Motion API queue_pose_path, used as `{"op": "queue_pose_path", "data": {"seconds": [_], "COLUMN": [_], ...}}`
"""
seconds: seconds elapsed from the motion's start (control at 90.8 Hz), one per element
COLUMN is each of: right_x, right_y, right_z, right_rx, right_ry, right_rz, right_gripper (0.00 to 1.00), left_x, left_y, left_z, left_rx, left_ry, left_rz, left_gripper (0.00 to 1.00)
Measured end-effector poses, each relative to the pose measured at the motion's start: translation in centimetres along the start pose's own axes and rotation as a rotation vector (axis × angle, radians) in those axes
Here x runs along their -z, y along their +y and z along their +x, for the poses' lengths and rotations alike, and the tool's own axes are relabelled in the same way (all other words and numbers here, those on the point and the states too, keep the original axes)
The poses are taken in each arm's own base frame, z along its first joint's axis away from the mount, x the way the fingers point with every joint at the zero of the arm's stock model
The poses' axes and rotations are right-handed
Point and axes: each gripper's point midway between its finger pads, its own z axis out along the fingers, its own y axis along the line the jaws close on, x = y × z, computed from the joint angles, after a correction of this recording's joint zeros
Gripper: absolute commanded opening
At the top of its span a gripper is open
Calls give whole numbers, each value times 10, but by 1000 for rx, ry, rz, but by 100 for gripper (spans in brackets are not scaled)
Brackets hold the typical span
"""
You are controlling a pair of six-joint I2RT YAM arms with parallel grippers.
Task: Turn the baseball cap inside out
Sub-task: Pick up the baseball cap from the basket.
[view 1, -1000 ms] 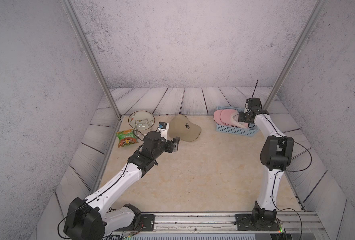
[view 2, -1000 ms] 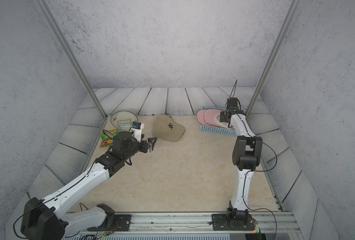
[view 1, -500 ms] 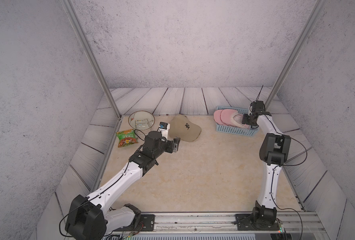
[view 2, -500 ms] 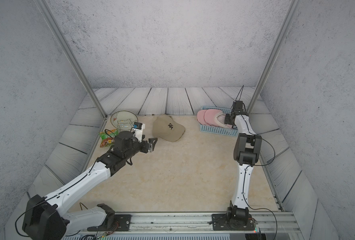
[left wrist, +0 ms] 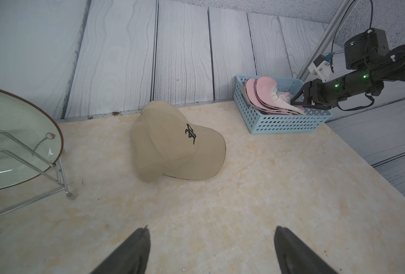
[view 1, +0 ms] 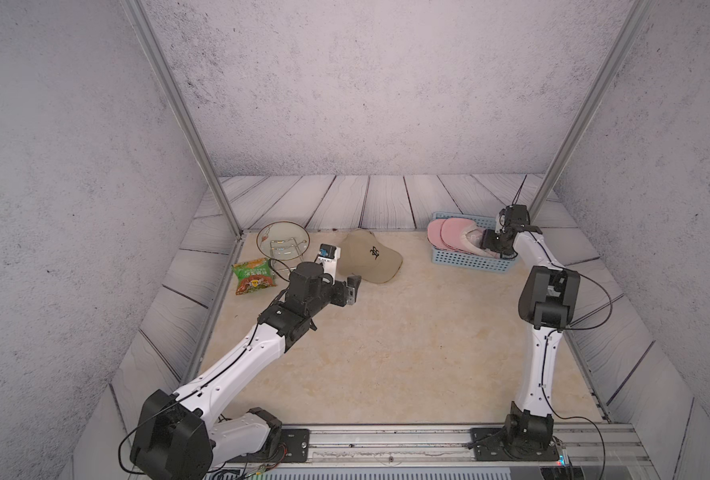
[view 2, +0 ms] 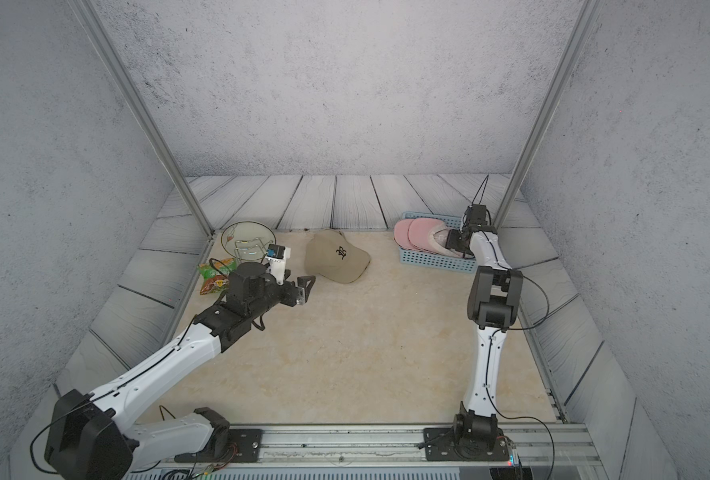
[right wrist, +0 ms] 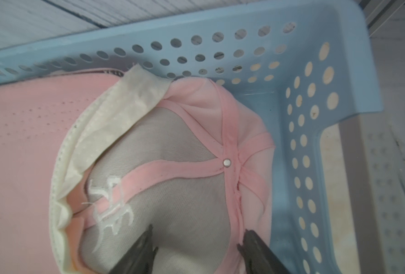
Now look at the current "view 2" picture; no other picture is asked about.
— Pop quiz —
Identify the right aluminium frame post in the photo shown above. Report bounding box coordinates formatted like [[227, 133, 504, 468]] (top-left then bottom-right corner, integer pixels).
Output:
[[494, 0, 602, 230]]

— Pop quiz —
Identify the aluminium front rail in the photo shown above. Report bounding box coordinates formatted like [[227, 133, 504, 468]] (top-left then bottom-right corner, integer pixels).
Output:
[[129, 423, 607, 479]]

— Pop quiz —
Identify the left aluminium frame post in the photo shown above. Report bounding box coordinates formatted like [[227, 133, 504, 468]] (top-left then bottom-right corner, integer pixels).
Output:
[[69, 0, 215, 238]]

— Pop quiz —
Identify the aluminium frame post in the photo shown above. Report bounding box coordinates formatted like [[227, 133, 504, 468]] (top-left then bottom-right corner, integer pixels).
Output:
[[69, 0, 215, 238], [494, 0, 602, 230]]

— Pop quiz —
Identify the beige baseball cap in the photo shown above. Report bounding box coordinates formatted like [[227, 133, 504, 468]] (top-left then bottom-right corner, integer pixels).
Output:
[[305, 230, 371, 284]]

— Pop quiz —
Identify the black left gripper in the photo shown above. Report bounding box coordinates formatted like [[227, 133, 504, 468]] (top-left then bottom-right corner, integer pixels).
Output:
[[245, 267, 316, 323]]

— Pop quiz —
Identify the green snack packet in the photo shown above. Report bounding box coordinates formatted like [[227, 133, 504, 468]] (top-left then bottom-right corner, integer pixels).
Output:
[[198, 257, 238, 295]]

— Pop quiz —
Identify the pink baseball cap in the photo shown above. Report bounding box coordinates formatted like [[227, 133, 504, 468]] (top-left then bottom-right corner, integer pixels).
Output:
[[394, 218, 416, 251], [408, 217, 463, 258]]

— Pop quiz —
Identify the green glass plate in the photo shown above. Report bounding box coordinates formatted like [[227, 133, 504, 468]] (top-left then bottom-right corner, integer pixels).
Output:
[[220, 221, 277, 262]]

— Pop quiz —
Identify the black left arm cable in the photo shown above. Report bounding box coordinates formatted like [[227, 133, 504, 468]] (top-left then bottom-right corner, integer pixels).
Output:
[[28, 257, 272, 475]]

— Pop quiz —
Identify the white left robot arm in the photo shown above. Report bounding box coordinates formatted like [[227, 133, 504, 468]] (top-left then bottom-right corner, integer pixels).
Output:
[[44, 262, 316, 479]]

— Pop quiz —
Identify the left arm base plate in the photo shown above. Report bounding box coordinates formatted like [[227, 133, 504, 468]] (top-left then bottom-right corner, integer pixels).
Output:
[[174, 428, 264, 464]]

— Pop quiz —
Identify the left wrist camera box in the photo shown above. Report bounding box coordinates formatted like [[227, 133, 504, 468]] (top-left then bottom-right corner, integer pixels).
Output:
[[265, 244, 291, 285]]

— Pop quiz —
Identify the light blue perforated basket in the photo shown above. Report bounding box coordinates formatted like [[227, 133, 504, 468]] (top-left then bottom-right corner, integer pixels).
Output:
[[398, 211, 477, 273]]

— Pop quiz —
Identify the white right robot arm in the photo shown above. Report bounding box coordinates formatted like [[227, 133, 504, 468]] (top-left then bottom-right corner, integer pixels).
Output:
[[446, 204, 524, 455]]

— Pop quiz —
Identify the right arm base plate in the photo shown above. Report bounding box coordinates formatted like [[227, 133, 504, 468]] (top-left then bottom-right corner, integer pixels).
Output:
[[417, 427, 513, 464]]

